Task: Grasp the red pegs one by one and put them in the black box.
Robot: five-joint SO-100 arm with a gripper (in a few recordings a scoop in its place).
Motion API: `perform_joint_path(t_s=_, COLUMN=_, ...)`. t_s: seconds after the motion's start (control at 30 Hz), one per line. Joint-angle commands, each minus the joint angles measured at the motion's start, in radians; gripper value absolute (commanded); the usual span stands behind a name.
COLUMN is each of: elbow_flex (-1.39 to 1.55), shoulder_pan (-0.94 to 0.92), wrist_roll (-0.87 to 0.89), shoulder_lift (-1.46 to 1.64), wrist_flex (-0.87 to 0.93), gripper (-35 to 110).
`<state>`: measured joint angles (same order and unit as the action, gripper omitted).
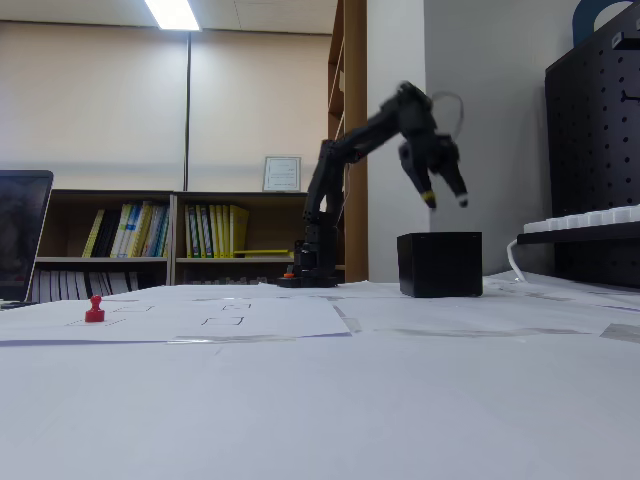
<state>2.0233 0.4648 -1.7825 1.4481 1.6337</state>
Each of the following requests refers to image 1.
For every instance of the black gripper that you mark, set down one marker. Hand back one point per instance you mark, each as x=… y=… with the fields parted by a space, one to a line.
x=434 y=156

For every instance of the red pawn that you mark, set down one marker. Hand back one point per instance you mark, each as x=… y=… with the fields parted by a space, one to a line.
x=94 y=312

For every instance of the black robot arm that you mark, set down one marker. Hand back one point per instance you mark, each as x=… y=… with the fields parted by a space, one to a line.
x=325 y=170

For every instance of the black box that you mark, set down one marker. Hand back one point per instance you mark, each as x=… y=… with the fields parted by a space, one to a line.
x=440 y=265

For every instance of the tall wooden bookshelf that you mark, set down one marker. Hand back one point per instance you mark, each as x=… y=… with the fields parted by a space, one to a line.
x=355 y=50

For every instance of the framed white certificate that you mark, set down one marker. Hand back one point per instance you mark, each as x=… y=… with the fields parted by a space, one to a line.
x=282 y=173

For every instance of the black pegboard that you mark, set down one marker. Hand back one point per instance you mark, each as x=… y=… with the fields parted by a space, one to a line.
x=590 y=150

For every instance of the low wooden bookshelf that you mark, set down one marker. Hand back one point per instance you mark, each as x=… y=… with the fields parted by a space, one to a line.
x=265 y=220
x=70 y=225

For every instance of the flat lying yellow book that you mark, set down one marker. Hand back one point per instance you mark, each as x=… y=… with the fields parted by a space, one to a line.
x=262 y=251

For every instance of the paper sheet with drawn squares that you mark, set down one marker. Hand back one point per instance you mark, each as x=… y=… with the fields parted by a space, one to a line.
x=280 y=317

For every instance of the dark blue curved panel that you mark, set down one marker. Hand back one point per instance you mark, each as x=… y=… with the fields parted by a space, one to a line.
x=582 y=22

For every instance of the rectangular ceiling light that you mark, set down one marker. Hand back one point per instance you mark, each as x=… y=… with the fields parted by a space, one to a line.
x=172 y=15

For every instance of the thin leaning yellow book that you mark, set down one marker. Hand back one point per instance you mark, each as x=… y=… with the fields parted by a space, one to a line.
x=93 y=233

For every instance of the laptop with dark screen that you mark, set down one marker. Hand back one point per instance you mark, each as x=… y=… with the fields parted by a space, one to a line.
x=22 y=235

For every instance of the black strip holder rail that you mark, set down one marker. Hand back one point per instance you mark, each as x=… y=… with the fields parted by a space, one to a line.
x=575 y=235

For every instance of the dark vertical wall pole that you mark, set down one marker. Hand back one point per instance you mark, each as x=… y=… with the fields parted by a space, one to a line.
x=187 y=110

